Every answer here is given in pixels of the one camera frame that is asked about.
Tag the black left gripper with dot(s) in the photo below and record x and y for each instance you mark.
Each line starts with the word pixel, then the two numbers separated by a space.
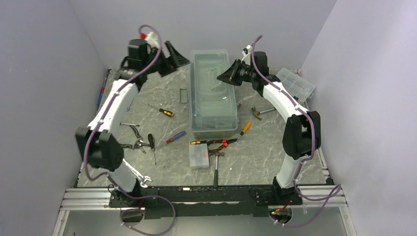
pixel 176 59

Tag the yellow black handled screwdriver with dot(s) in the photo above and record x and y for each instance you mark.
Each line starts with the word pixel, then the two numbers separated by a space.
pixel 164 111

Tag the blue red tool at wall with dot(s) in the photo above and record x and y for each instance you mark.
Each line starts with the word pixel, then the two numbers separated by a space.
pixel 102 88

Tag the black handled pliers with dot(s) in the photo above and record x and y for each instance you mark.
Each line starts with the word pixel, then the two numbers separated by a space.
pixel 139 143

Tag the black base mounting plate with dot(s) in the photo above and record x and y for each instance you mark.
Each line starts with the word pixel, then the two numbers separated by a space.
pixel 255 200

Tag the aluminium frame rail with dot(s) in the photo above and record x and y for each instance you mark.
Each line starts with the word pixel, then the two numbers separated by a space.
pixel 97 199

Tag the blue red handled screwdriver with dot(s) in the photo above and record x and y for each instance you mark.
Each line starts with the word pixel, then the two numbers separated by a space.
pixel 172 138

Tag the small clear screw box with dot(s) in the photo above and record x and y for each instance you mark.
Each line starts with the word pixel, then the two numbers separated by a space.
pixel 199 156

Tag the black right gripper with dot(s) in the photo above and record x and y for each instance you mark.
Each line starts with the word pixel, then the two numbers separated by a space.
pixel 229 76

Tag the green toolbox with clear lid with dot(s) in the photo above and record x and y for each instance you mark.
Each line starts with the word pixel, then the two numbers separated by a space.
pixel 212 103

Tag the silver combination wrench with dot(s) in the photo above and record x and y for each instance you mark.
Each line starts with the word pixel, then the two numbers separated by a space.
pixel 143 180

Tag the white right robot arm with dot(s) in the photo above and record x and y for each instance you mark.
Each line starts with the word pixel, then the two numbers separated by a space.
pixel 302 133

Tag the orange handled screwdriver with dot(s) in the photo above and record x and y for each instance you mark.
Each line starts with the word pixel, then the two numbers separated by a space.
pixel 244 130

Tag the orange black long nose pliers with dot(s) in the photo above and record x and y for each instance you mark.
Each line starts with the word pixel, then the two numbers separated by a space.
pixel 223 144

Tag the black handled hammer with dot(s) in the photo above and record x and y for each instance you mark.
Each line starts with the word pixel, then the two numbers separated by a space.
pixel 215 177

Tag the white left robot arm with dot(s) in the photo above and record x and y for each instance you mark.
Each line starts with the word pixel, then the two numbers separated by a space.
pixel 101 153

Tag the small claw hammer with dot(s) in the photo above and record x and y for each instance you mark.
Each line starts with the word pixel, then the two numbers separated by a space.
pixel 257 113

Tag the clear compartment organizer box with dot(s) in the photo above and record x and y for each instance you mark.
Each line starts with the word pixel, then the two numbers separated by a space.
pixel 299 88

